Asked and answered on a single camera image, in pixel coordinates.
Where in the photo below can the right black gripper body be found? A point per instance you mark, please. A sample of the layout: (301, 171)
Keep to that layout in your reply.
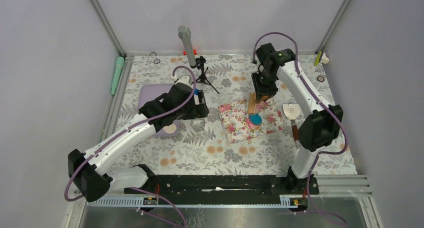
(264, 84)

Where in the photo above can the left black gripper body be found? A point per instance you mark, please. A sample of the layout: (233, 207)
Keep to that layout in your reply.
(199, 110)

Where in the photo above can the wooden rolling pin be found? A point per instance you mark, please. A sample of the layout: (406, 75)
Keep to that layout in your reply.
(255, 105)

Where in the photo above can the floral cutting board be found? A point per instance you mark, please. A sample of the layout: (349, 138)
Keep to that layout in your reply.
(237, 126)

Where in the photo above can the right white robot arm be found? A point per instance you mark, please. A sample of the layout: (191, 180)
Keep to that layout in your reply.
(321, 119)

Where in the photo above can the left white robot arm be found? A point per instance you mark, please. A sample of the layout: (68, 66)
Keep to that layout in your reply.
(90, 171)

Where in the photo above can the beige dough disc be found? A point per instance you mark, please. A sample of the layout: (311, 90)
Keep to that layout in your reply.
(170, 129)

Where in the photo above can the floral tablecloth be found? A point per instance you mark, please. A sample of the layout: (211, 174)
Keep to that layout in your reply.
(208, 152)

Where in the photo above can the black microphone tripod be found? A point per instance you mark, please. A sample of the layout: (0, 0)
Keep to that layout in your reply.
(202, 78)

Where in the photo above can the purple tray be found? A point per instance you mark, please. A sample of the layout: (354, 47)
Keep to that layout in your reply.
(150, 92)

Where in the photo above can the red clip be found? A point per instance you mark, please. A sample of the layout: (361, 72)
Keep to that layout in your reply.
(194, 52)

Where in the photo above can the white clip in corner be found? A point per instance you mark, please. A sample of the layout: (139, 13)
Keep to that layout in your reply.
(324, 58)

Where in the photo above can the grey microphone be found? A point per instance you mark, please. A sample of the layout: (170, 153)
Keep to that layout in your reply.
(184, 34)

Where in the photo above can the green marker pen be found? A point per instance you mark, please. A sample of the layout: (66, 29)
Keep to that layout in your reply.
(119, 64)

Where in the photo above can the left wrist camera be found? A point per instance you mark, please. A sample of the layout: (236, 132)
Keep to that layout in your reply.
(182, 79)

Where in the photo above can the metal scraper wooden handle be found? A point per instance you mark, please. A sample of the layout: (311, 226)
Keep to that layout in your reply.
(291, 112)

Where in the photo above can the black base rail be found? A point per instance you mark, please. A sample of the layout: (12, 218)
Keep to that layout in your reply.
(223, 189)

